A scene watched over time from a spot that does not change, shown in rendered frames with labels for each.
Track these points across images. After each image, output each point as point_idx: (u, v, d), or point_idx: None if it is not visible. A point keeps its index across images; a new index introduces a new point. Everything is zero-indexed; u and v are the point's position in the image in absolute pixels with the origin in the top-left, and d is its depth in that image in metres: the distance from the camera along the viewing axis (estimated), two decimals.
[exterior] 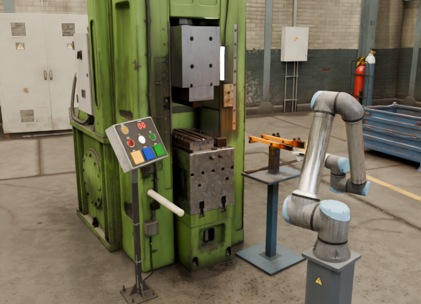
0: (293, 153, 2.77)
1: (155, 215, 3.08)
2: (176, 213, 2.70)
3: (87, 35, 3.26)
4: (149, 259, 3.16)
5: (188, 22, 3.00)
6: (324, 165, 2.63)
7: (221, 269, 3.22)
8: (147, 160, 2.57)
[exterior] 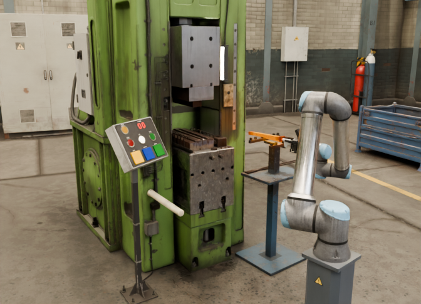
0: (282, 139, 2.92)
1: (155, 215, 3.08)
2: (176, 213, 2.70)
3: (87, 35, 3.26)
4: (149, 259, 3.16)
5: (188, 22, 3.00)
6: None
7: (221, 269, 3.22)
8: (147, 160, 2.57)
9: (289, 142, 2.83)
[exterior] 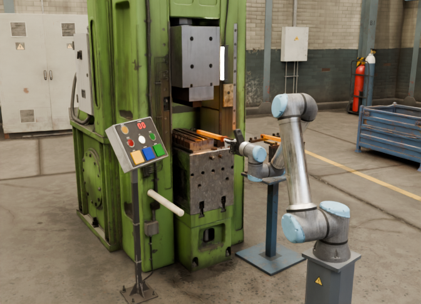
0: (223, 139, 2.81)
1: (155, 215, 3.08)
2: (176, 213, 2.70)
3: (87, 35, 3.26)
4: (149, 259, 3.16)
5: (188, 22, 3.00)
6: (242, 154, 2.62)
7: (221, 269, 3.22)
8: (147, 160, 2.57)
9: (227, 143, 2.73)
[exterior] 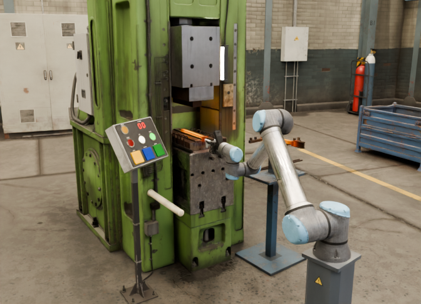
0: (204, 139, 3.01)
1: (155, 215, 3.08)
2: (176, 213, 2.70)
3: (87, 35, 3.26)
4: (149, 259, 3.16)
5: (188, 22, 3.00)
6: (221, 154, 2.82)
7: (221, 269, 3.22)
8: (147, 160, 2.57)
9: (208, 143, 2.93)
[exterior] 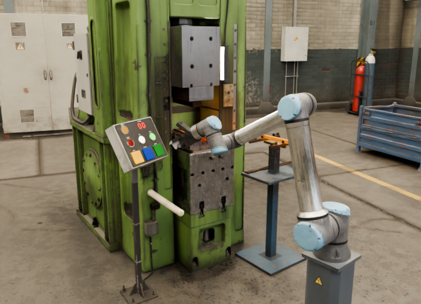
0: (169, 143, 2.61)
1: (155, 215, 3.08)
2: (176, 213, 2.70)
3: (87, 35, 3.26)
4: (149, 259, 3.16)
5: (188, 22, 3.00)
6: (198, 135, 2.46)
7: (221, 269, 3.22)
8: (147, 160, 2.57)
9: (176, 140, 2.54)
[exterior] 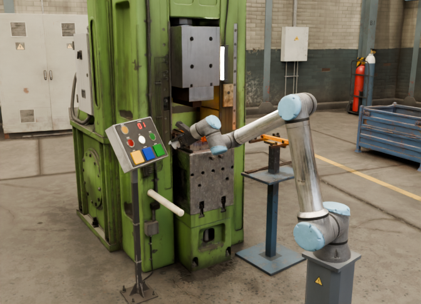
0: (168, 143, 2.61)
1: (155, 215, 3.08)
2: (176, 213, 2.70)
3: (87, 35, 3.26)
4: (149, 259, 3.16)
5: (188, 22, 3.00)
6: (197, 135, 2.45)
7: (221, 269, 3.22)
8: (147, 160, 2.57)
9: (175, 140, 2.54)
